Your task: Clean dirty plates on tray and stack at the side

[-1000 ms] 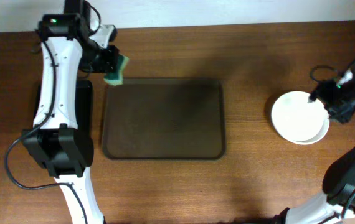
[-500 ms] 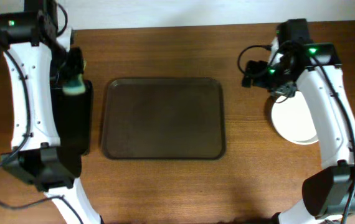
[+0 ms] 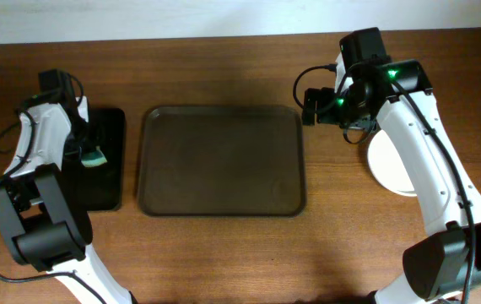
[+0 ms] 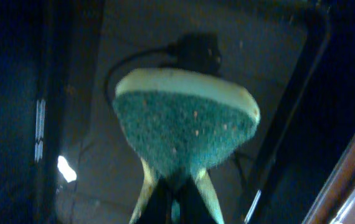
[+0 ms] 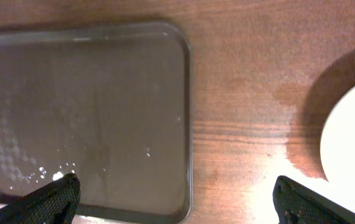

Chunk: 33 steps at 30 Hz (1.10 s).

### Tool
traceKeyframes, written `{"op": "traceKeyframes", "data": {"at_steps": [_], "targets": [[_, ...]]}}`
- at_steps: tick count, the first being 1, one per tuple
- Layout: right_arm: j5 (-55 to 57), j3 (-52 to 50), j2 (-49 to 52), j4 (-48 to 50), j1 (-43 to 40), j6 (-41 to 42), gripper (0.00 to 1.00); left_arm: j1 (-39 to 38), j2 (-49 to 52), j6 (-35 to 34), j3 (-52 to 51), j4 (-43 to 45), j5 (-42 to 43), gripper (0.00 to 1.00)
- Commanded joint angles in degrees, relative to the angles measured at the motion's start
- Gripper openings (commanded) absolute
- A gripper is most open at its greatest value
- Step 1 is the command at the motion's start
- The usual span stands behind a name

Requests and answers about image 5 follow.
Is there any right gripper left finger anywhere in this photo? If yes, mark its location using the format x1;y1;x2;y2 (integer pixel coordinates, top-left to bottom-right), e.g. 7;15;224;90
0;173;80;224

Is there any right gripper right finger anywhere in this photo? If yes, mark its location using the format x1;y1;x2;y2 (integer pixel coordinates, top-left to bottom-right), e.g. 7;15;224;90
273;175;355;224

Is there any white plate top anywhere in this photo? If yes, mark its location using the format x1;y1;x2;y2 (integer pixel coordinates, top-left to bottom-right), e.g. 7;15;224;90
320;86;355;213

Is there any brown serving tray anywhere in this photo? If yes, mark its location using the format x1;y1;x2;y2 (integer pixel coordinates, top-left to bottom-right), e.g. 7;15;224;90
0;21;193;223

